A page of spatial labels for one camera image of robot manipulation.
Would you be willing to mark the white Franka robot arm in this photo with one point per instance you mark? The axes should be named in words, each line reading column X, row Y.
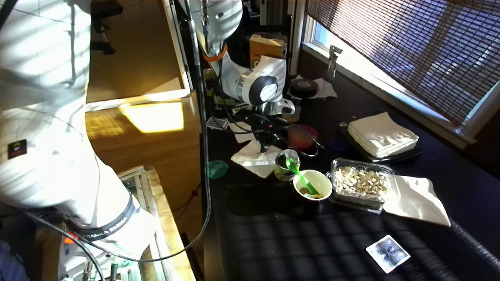
column 47, row 156

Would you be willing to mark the white paper sheet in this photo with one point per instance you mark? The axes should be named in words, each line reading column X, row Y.
column 329, row 91

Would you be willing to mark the black office chair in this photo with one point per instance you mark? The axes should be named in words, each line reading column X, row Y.
column 107, row 20

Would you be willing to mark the stack of white napkins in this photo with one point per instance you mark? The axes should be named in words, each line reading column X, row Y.
column 383, row 134

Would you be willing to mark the large white robot body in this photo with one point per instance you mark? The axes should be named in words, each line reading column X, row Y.
column 207, row 172

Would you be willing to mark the flat white paper napkin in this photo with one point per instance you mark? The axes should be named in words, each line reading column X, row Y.
column 252, row 162

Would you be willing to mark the green plastic spoon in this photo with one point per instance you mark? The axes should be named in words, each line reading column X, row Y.
column 300, row 175

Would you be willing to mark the clear container of nuts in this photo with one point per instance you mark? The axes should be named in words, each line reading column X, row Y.
column 361, row 181

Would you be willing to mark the black tape roll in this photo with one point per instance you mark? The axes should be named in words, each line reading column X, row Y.
column 304, row 87

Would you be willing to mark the orange cartoon face box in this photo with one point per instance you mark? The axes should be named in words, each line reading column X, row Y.
column 266, row 47

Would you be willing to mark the white round bowl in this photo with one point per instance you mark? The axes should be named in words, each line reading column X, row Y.
column 313, row 183

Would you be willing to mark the white napkin beside container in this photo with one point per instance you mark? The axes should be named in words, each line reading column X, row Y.
column 416, row 200

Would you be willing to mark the white window frame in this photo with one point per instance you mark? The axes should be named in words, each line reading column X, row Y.
column 482, row 111

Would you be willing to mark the white playing card dark print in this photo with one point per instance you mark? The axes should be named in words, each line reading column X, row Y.
column 388, row 253

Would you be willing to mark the green round plastic lid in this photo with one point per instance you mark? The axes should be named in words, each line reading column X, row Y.
column 216, row 169

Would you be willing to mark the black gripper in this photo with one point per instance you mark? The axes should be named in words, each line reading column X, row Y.
column 266, row 125

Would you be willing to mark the window blind above napkins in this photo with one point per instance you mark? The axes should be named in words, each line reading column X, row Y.
column 416, row 47

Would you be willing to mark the clear jar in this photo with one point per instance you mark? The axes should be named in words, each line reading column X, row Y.
column 283, row 170

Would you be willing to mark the red plastic bowl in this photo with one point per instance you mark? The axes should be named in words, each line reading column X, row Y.
column 302, row 139

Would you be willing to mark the black napkin tray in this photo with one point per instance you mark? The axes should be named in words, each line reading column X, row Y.
column 396, row 158

